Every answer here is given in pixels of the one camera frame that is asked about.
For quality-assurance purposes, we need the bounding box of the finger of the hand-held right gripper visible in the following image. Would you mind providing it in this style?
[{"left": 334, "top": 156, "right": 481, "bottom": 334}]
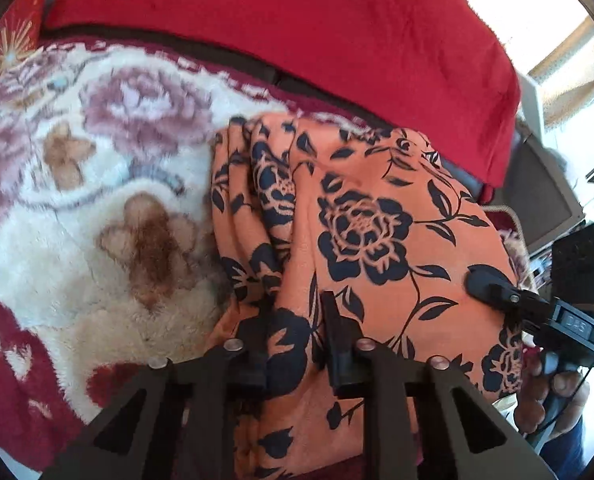
[{"left": 464, "top": 265, "right": 554, "bottom": 322}]

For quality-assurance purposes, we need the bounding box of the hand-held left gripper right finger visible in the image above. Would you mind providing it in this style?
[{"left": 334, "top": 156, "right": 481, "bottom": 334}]
[{"left": 321, "top": 290, "right": 558, "bottom": 480}]

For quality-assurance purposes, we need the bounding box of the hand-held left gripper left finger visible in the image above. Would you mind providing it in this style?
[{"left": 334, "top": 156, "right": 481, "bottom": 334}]
[{"left": 41, "top": 304, "right": 278, "bottom": 480}]

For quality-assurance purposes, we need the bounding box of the orange floral cloth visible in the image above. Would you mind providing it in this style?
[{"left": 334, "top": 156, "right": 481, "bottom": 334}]
[{"left": 208, "top": 115, "right": 530, "bottom": 480}]

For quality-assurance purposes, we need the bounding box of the person's right forearm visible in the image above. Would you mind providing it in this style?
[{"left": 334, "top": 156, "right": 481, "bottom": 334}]
[{"left": 539, "top": 412, "right": 586, "bottom": 462}]

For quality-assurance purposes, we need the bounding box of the person's right hand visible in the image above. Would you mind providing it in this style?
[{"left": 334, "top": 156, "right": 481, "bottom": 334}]
[{"left": 514, "top": 334, "right": 590, "bottom": 436}]

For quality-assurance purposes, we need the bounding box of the grey monitor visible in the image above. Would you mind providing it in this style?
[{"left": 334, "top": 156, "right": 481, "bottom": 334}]
[{"left": 501, "top": 127, "right": 586, "bottom": 252}]

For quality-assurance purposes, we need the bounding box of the red white floral blanket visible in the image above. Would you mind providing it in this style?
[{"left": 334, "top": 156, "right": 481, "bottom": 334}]
[{"left": 0, "top": 35, "right": 530, "bottom": 475}]

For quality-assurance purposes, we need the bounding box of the beige curtain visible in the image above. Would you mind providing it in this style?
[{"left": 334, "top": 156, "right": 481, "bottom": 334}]
[{"left": 527, "top": 17, "right": 594, "bottom": 128}]

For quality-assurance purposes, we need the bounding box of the plain red cloth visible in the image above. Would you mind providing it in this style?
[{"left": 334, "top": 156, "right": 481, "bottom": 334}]
[{"left": 42, "top": 0, "right": 522, "bottom": 205}]

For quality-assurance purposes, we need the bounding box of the red cushion with gold print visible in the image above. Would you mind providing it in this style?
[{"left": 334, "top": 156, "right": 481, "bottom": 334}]
[{"left": 0, "top": 0, "right": 54, "bottom": 98}]

